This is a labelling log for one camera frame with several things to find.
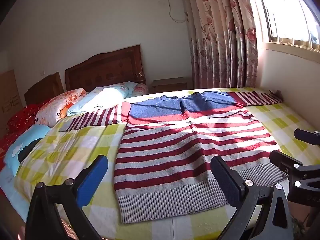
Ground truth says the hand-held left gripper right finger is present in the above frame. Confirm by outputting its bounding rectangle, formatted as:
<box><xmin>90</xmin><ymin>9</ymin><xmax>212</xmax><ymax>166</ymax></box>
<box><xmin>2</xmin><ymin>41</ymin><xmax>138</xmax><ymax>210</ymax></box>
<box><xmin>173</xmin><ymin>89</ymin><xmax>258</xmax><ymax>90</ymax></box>
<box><xmin>210</xmin><ymin>156</ymin><xmax>294</xmax><ymax>240</ymax></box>

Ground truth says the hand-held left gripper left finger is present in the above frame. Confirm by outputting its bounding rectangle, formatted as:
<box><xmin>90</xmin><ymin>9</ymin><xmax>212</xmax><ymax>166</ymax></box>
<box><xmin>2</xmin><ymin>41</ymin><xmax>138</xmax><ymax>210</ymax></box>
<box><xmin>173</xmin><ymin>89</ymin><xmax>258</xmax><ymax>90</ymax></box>
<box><xmin>25</xmin><ymin>154</ymin><xmax>109</xmax><ymax>240</ymax></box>

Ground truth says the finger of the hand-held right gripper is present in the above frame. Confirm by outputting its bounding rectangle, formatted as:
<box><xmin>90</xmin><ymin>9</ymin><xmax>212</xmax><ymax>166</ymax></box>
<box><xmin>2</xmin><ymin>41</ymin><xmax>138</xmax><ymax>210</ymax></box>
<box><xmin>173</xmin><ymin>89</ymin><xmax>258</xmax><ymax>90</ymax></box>
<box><xmin>269</xmin><ymin>150</ymin><xmax>320</xmax><ymax>188</ymax></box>
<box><xmin>294</xmin><ymin>128</ymin><xmax>320</xmax><ymax>145</ymax></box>

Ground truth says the red white striped knit sweater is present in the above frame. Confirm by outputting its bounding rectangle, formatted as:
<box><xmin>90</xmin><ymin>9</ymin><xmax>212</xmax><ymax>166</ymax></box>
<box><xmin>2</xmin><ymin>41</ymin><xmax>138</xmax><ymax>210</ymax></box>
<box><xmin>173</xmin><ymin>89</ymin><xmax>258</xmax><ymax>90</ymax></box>
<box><xmin>59</xmin><ymin>90</ymin><xmax>284</xmax><ymax>224</ymax></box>

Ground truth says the yellow checked bed sheet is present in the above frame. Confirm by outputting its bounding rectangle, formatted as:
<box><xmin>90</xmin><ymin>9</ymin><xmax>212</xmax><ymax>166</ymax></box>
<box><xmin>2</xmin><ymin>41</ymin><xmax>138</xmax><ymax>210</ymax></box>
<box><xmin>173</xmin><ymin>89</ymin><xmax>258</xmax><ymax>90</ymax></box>
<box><xmin>14</xmin><ymin>87</ymin><xmax>320</xmax><ymax>240</ymax></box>

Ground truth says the orange floral pillow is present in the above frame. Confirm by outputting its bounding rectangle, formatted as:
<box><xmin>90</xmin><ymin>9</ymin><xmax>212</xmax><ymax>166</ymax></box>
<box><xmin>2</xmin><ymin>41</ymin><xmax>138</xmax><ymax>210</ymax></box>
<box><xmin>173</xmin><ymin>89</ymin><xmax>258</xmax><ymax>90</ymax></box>
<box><xmin>35</xmin><ymin>88</ymin><xmax>87</xmax><ymax>128</ymax></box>

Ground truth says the light blue floral quilt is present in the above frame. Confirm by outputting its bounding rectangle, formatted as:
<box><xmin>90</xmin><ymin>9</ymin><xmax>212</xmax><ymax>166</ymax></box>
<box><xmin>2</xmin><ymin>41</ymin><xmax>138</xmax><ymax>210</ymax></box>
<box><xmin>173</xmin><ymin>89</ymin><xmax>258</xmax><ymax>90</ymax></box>
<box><xmin>66</xmin><ymin>81</ymin><xmax>137</xmax><ymax>117</ymax></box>

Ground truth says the light blue cartoon blanket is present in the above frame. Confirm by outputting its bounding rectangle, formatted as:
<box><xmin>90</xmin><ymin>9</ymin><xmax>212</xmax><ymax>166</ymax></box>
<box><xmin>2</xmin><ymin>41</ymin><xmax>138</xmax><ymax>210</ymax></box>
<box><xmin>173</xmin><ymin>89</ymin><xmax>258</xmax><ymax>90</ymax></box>
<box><xmin>4</xmin><ymin>124</ymin><xmax>52</xmax><ymax>178</ymax></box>

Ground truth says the light blue printed blanket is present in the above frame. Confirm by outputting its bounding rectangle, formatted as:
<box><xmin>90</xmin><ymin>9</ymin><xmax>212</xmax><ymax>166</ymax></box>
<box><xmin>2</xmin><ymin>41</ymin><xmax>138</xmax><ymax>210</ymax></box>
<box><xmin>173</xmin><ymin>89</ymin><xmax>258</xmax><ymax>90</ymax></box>
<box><xmin>0</xmin><ymin>165</ymin><xmax>33</xmax><ymax>223</ymax></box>

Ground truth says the red patterned blanket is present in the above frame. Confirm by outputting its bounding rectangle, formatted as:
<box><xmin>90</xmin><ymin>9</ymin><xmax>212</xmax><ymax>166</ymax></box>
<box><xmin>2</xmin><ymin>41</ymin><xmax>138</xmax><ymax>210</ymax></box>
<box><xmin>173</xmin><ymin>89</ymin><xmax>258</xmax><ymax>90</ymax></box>
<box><xmin>0</xmin><ymin>97</ymin><xmax>53</xmax><ymax>170</ymax></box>

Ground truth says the small wooden headboard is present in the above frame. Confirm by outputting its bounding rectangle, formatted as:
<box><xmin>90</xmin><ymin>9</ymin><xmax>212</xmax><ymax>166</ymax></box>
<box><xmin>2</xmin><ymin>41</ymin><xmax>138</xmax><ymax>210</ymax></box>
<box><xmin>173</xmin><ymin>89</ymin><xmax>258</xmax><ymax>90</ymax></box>
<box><xmin>24</xmin><ymin>72</ymin><xmax>65</xmax><ymax>105</ymax></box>

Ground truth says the pink floral pillow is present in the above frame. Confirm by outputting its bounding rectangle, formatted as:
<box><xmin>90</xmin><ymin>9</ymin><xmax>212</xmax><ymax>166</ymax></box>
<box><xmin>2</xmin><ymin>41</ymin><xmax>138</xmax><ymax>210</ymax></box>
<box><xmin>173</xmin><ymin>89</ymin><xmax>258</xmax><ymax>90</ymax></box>
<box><xmin>129</xmin><ymin>83</ymin><xmax>150</xmax><ymax>98</ymax></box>

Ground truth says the large carved wooden headboard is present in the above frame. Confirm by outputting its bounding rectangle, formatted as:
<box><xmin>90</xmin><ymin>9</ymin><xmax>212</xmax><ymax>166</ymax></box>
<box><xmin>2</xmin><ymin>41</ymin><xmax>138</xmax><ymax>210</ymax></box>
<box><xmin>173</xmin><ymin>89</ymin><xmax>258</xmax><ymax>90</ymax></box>
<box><xmin>65</xmin><ymin>44</ymin><xmax>147</xmax><ymax>93</ymax></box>

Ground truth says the wooden nightstand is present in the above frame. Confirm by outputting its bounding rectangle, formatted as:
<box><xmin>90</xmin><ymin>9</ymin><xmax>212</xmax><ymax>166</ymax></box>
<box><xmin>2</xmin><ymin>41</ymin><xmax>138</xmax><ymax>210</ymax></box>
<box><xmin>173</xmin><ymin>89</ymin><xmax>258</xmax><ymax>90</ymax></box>
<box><xmin>151</xmin><ymin>77</ymin><xmax>188</xmax><ymax>93</ymax></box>

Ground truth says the flat cardboard box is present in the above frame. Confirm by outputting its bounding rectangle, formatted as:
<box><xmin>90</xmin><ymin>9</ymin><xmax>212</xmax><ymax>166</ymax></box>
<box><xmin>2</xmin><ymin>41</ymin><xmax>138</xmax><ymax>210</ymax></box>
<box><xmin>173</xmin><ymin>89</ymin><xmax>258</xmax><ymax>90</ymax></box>
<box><xmin>0</xmin><ymin>69</ymin><xmax>23</xmax><ymax>138</ymax></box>

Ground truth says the barred window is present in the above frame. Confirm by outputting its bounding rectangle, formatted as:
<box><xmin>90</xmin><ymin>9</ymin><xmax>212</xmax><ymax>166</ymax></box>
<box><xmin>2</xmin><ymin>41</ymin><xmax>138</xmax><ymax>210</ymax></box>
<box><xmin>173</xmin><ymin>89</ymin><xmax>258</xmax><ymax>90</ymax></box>
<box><xmin>246</xmin><ymin>0</ymin><xmax>320</xmax><ymax>50</ymax></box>

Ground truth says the pink floral curtain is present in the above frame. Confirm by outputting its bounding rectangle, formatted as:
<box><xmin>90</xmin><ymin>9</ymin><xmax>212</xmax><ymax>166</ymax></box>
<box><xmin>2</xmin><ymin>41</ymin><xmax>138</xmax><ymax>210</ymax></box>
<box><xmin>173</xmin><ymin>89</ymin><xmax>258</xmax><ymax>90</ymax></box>
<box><xmin>177</xmin><ymin>0</ymin><xmax>258</xmax><ymax>89</ymax></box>

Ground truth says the white air conditioner cable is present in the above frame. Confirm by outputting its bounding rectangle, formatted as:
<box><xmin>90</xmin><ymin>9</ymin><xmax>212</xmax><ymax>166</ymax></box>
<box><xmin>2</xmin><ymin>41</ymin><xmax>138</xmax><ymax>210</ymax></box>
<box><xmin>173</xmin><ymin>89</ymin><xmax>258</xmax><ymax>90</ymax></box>
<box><xmin>166</xmin><ymin>0</ymin><xmax>188</xmax><ymax>23</ymax></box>

